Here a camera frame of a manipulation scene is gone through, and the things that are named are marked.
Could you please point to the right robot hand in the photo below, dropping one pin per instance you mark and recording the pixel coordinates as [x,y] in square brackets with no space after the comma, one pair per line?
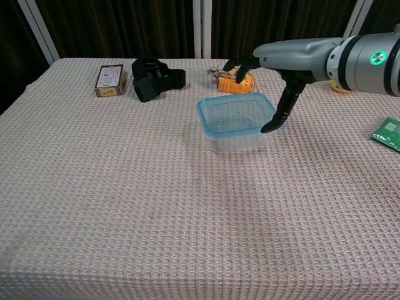
[297,59]

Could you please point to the green snack packet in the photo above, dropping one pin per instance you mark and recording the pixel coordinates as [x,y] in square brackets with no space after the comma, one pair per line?
[389,132]

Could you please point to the small brown cardboard box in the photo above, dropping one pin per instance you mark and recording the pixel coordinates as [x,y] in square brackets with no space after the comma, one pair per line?
[109,79]

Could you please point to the yellow ball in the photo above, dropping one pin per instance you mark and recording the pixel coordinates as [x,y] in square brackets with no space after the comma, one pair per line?
[339,90]

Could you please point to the blue plastic lid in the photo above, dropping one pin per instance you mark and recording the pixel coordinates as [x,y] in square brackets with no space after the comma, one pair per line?
[234,114]

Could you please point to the orange tape measure with keyring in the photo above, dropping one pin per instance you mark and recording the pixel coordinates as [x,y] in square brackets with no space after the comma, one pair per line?
[229,86]

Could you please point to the beige waffle tablecloth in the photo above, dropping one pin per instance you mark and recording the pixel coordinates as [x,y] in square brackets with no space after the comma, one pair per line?
[125,203]

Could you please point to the dark brown curtain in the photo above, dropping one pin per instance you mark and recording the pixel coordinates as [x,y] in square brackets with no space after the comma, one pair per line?
[125,28]
[386,14]
[15,56]
[275,22]

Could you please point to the clear plastic container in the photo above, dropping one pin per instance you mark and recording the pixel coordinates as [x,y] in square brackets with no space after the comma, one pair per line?
[237,144]

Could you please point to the white frame post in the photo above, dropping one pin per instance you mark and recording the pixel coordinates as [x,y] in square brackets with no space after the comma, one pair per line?
[359,15]
[202,28]
[39,31]

